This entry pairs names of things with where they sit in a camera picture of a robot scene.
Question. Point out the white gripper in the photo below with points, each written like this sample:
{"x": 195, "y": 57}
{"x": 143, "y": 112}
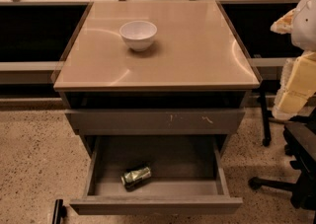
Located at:
{"x": 305, "y": 27}

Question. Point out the green crushed soda can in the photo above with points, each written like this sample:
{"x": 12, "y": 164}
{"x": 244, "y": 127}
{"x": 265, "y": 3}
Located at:
{"x": 131, "y": 178}

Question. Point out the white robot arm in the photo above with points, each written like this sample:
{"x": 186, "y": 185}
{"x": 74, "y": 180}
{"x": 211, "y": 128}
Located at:
{"x": 298, "y": 76}

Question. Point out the closed grey top drawer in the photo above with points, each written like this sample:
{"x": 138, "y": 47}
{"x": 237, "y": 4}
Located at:
{"x": 155, "y": 122}

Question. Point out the open grey middle drawer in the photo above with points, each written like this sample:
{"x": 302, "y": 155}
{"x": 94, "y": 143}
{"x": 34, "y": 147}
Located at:
{"x": 187, "y": 177}

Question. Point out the grey drawer cabinet with counter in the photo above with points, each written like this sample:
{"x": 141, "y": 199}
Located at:
{"x": 195, "y": 62}

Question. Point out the black office chair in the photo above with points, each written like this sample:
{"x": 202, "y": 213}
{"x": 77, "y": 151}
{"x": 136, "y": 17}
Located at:
{"x": 300, "y": 137}

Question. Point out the white ceramic bowl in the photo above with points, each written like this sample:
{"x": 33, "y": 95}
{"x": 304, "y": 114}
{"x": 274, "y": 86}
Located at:
{"x": 138, "y": 35}

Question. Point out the black handle at bottom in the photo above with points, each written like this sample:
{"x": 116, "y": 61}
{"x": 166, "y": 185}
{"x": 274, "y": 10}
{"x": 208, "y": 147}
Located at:
{"x": 59, "y": 212}

